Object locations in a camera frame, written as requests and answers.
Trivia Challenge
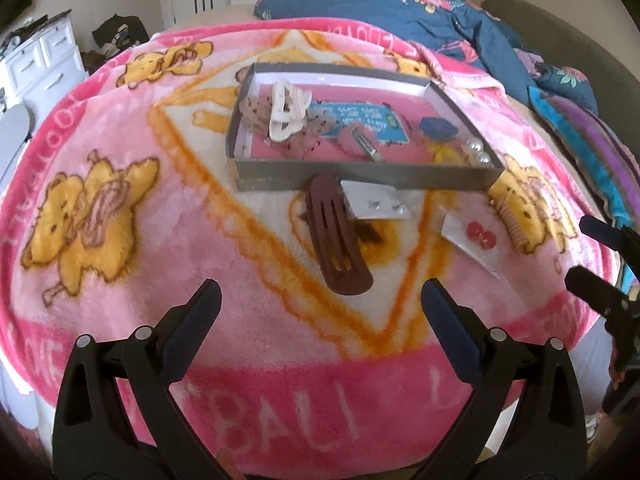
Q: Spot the pearl hair tie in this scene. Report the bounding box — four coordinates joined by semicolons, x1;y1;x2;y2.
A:
464;138;494;167

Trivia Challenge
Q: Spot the white drawer dresser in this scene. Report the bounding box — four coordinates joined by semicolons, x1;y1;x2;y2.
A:
1;11;89;129

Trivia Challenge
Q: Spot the green headboard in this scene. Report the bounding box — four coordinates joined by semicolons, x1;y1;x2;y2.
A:
483;0;640;155

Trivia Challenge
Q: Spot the blue floral duvet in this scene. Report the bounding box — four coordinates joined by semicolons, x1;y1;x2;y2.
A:
254;0;598;113

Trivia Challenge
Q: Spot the yellow hair ties bag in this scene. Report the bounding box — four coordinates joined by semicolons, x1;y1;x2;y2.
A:
428;141;466;166

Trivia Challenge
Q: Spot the grey box with pink book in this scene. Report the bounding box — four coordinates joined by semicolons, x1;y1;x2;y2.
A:
226;63;504;191

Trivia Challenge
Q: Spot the brown hair clip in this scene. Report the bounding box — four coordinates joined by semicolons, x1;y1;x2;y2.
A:
306;174;373;296

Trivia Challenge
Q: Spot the striped pillow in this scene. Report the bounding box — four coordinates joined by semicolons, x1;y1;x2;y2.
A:
528;86;639;230

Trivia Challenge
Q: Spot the person left hand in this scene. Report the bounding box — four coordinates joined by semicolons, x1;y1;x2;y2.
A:
216;448;244;480

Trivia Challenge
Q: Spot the sheer polka dot bow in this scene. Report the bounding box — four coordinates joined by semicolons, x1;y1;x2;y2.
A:
239;96;341;159

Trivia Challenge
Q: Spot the white claw hair clip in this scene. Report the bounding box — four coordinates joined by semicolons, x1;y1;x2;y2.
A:
268;81;312;143

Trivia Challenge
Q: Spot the black bag on floor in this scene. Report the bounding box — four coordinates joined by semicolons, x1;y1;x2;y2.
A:
80;14;150;75

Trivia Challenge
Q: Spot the red cherry earrings card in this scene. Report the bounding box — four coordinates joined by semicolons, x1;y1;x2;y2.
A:
438;208;500;278

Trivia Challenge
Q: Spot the silver stud earrings card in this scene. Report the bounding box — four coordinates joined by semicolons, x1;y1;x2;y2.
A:
341;180;412;220

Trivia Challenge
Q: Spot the pink bear fleece blanket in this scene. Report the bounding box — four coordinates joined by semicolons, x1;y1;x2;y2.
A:
1;18;620;479

